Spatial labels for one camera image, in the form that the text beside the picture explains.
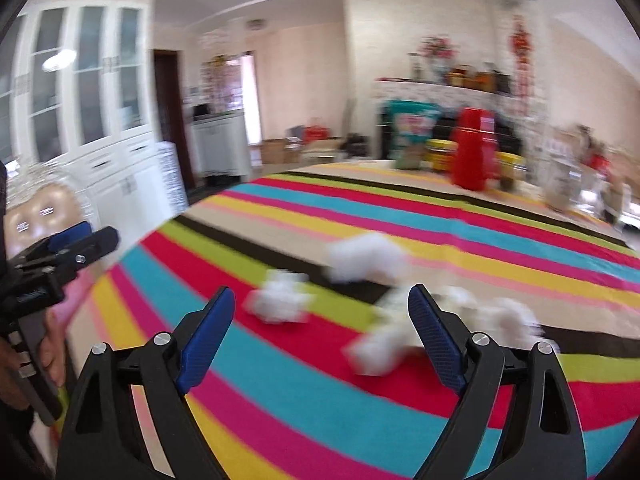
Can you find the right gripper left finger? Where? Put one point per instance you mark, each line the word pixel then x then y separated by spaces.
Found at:
pixel 102 436

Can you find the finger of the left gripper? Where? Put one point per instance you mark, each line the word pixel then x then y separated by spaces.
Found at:
pixel 88 251
pixel 45 250

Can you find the white paper wad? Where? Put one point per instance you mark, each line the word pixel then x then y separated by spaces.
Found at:
pixel 378 352

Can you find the white tissue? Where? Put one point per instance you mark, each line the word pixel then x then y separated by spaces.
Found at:
pixel 281 298

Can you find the white foam block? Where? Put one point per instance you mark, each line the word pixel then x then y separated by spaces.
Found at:
pixel 365 257

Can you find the white plastic bag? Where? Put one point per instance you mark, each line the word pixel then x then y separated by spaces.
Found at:
pixel 509 322

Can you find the beige cardboard box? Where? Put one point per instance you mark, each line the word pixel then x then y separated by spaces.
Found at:
pixel 393 306

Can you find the pink lined trash bin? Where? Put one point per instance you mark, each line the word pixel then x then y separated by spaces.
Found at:
pixel 76 294

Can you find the person's left hand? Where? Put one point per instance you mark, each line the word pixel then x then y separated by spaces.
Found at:
pixel 51 355

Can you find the tufted beige chair left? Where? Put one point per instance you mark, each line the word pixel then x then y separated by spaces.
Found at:
pixel 43 200

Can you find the white glass-door cabinet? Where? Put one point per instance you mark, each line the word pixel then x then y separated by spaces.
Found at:
pixel 77 93

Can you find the white low shoe cabinet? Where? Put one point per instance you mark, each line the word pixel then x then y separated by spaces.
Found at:
pixel 221 146

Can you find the striped colourful tablecloth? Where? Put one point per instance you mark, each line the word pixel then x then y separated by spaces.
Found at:
pixel 283 402

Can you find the cardboard box on floor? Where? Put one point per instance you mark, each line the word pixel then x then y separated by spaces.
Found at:
pixel 279 151

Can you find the white ceramic pitcher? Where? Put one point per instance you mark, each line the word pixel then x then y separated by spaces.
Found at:
pixel 562 183

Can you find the yellow-lid jar right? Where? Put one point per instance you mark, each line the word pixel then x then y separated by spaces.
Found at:
pixel 512 169

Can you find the yellow-lid jar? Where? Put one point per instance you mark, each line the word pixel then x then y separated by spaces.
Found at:
pixel 440 154
pixel 512 169

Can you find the cream ornate sofa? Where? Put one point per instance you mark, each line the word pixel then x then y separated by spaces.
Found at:
pixel 608 179

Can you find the red gift bag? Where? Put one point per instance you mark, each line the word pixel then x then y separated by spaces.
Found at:
pixel 315 131

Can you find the red thermos jug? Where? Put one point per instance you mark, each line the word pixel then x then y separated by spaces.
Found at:
pixel 474 162

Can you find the cream side chair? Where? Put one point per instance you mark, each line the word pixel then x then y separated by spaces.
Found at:
pixel 331 149

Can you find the yellow-lid jar left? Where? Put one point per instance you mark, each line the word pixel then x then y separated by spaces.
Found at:
pixel 440 154

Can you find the black piano with lace cover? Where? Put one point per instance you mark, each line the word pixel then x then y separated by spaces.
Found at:
pixel 449 99

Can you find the teal snack bag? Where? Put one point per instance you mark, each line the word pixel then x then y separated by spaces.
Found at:
pixel 412 124

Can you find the black handbag on piano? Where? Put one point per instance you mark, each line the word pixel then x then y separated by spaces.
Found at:
pixel 501 82

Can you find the wicker basket on piano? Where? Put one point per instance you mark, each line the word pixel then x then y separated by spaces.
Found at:
pixel 463 76

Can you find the flower vase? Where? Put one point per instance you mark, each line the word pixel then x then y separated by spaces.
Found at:
pixel 439 51

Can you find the red chinese knot ornament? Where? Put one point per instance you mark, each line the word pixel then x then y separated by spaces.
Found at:
pixel 522 48

